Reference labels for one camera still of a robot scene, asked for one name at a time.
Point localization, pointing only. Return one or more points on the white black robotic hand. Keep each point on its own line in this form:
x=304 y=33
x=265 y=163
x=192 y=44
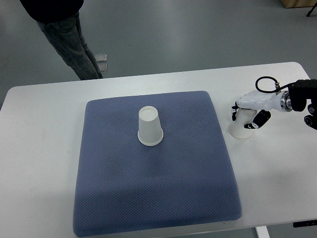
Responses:
x=262 y=102

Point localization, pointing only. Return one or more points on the white paper cup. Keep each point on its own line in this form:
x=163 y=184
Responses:
x=150 y=132
x=242 y=117

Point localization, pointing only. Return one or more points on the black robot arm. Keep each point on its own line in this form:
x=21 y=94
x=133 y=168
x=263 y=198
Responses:
x=299 y=92

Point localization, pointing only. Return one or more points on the brown cardboard box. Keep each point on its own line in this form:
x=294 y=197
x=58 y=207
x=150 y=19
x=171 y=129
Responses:
x=298 y=3

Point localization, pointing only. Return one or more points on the black tripod leg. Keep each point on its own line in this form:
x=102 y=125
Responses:
x=311 y=10

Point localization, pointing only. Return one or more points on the white paper cup on cushion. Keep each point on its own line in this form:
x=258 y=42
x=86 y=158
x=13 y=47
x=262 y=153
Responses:
x=150 y=132

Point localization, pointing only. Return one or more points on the black control panel under table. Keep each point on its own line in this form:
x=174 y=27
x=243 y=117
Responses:
x=305 y=223

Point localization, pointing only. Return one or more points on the white table leg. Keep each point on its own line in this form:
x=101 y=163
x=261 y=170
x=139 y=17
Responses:
x=262 y=232

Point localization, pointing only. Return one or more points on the blue textured cushion mat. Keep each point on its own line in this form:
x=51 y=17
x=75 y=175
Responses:
x=123 y=185

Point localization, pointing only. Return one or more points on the lower metal floor plate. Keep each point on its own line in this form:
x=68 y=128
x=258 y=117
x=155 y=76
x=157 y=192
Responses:
x=103 y=67

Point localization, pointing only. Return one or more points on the metal floor plate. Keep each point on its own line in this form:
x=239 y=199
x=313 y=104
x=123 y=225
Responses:
x=101 y=57
x=103 y=67

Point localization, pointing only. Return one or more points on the upper metal floor plate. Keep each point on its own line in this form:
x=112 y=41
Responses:
x=101 y=57

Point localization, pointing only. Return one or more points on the standing person in jeans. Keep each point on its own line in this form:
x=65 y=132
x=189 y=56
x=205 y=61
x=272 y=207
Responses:
x=60 y=23

